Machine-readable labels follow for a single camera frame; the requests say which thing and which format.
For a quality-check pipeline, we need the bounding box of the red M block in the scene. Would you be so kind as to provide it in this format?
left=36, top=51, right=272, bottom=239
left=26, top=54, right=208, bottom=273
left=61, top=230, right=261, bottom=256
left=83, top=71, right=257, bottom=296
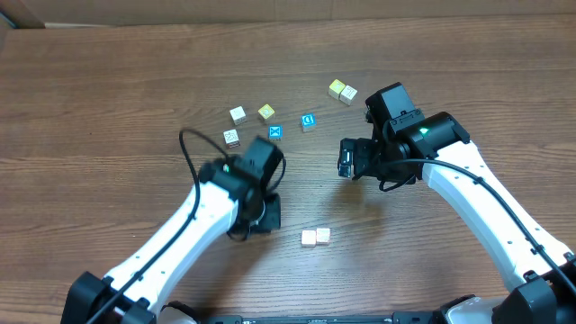
left=301, top=229, right=317, bottom=248

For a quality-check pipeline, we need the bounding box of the red K block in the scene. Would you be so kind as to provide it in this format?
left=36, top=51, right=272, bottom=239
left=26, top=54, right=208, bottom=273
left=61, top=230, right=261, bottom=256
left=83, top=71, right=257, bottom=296
left=316, top=228, right=331, bottom=245

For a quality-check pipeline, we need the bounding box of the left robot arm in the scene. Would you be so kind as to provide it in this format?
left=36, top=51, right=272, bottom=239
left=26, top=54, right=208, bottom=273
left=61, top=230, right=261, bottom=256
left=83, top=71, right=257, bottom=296
left=61, top=137, right=285, bottom=323

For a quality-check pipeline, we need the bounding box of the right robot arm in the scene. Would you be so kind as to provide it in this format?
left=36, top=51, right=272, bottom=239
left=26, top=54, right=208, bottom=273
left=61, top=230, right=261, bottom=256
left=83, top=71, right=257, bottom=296
left=337, top=83, right=575, bottom=324

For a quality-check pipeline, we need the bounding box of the blue D block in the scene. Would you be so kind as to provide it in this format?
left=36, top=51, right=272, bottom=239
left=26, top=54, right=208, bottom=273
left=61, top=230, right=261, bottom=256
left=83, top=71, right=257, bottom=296
left=301, top=113, right=317, bottom=132

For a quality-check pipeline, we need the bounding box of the white block far right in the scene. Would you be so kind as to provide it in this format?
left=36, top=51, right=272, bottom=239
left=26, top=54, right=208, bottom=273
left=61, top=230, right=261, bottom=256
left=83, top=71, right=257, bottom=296
left=339, top=85, right=357, bottom=105

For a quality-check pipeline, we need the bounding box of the white block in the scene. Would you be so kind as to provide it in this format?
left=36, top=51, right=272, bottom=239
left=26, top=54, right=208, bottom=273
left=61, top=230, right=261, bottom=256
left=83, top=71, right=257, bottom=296
left=339, top=85, right=357, bottom=105
left=229, top=106, right=247, bottom=125
left=223, top=130, right=240, bottom=149

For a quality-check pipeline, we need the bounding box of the yellow block far right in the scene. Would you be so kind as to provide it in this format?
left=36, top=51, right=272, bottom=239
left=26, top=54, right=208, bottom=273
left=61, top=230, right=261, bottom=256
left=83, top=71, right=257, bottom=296
left=328, top=79, right=346, bottom=100

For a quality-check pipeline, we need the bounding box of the yellow block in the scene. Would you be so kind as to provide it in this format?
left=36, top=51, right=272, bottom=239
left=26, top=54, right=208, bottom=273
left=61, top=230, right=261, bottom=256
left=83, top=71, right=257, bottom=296
left=257, top=103, right=275, bottom=124
left=328, top=79, right=346, bottom=100

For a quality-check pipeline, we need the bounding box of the blue X block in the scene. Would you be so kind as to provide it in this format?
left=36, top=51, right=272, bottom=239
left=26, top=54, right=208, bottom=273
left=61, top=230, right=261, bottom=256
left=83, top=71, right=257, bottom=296
left=268, top=125, right=284, bottom=141

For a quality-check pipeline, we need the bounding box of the white block lower left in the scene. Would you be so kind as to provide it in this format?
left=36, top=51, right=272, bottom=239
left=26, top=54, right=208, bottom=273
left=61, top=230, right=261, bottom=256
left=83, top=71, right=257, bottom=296
left=223, top=130, right=240, bottom=149

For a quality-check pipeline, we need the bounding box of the yellow block centre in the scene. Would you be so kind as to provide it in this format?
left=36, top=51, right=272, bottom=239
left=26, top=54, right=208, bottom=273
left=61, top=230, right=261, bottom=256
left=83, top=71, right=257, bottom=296
left=257, top=103, right=275, bottom=124

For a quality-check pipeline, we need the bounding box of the white block upper left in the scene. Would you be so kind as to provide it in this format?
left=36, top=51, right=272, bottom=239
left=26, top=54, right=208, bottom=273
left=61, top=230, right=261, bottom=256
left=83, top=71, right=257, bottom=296
left=229, top=106, right=247, bottom=125

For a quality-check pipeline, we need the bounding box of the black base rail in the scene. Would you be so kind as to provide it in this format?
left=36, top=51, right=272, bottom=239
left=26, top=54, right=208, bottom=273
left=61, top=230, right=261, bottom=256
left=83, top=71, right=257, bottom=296
left=199, top=311, right=447, bottom=324

